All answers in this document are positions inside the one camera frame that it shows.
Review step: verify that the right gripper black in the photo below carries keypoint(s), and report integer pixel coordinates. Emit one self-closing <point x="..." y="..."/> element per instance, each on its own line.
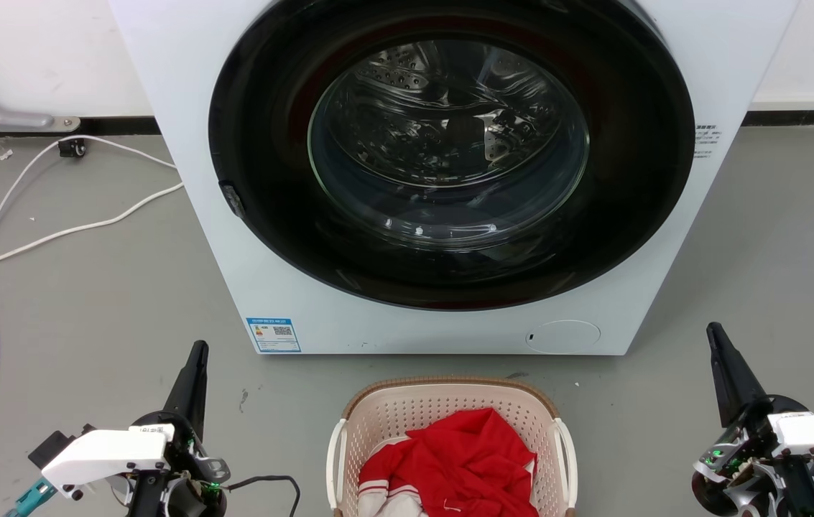
<point x="751" y="474"/>

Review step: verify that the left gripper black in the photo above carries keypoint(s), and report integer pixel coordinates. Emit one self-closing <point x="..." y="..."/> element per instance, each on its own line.
<point x="187" y="495"/>

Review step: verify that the beige plastic laundry basket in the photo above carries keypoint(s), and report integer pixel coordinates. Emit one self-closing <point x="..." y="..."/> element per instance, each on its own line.
<point x="392" y="409"/>

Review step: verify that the blue energy label sticker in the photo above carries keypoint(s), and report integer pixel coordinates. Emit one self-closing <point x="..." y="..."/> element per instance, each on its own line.
<point x="274" y="334"/>

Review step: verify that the white front-load washing machine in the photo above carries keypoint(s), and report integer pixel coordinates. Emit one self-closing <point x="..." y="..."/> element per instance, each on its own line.
<point x="672" y="287"/>

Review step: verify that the round white filter cover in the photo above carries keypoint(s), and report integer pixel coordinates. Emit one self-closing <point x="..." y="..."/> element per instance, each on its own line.
<point x="562" y="336"/>

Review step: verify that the round black washer door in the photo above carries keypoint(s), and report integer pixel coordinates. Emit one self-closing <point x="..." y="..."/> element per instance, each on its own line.
<point x="270" y="215"/>

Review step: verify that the black washer door latch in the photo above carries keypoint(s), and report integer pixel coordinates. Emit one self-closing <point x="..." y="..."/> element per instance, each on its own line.
<point x="232" y="199"/>

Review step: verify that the white text sticker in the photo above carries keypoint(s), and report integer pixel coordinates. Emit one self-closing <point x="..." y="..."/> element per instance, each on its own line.
<point x="706" y="141"/>

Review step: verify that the small black caster wheel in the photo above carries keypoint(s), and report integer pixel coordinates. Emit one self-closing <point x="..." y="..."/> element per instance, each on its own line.
<point x="72" y="148"/>

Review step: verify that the red and white garment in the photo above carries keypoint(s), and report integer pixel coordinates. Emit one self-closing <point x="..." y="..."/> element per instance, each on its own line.
<point x="464" y="459"/>

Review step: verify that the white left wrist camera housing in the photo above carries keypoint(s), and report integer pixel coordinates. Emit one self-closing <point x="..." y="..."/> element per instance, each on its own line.
<point x="105" y="452"/>

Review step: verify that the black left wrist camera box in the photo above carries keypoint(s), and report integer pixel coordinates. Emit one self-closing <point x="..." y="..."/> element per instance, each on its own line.
<point x="51" y="446"/>

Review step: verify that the black wall baseboard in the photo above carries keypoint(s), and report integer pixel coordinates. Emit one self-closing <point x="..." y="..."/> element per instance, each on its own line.
<point x="802" y="118"/>
<point x="119" y="126"/>

